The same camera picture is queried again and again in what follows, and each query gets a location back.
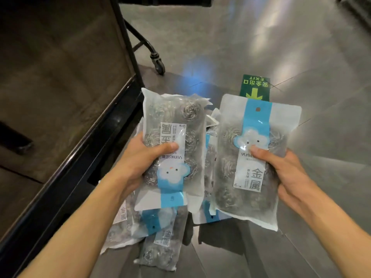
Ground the person's left forearm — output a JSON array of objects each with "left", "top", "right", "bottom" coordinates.
[{"left": 17, "top": 168, "right": 129, "bottom": 278}]

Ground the blue-banded steel wool bag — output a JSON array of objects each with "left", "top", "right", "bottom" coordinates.
[
  {"left": 134, "top": 88, "right": 213, "bottom": 213},
  {"left": 209, "top": 94, "right": 302, "bottom": 232}
]

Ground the person's left hand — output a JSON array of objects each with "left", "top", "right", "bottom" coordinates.
[{"left": 115, "top": 131, "right": 179, "bottom": 198}]

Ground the black trolley cart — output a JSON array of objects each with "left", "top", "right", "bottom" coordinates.
[{"left": 0, "top": 0, "right": 166, "bottom": 278}]

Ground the dark bar-shaped object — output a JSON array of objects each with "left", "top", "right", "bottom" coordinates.
[{"left": 0, "top": 121, "right": 35, "bottom": 155}]

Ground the person's right hand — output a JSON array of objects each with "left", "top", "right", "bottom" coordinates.
[{"left": 250, "top": 145, "right": 317, "bottom": 212}]

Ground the person's right forearm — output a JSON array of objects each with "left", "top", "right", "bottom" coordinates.
[{"left": 298, "top": 182, "right": 371, "bottom": 278}]

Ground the green floor arrow sticker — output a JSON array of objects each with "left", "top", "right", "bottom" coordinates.
[{"left": 239, "top": 74, "right": 272, "bottom": 101}]

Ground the pile of scourer packets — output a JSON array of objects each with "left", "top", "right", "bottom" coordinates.
[{"left": 100, "top": 108, "right": 232, "bottom": 272}]

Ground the black caster wheel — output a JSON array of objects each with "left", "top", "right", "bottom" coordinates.
[{"left": 150, "top": 52, "right": 166, "bottom": 76}]

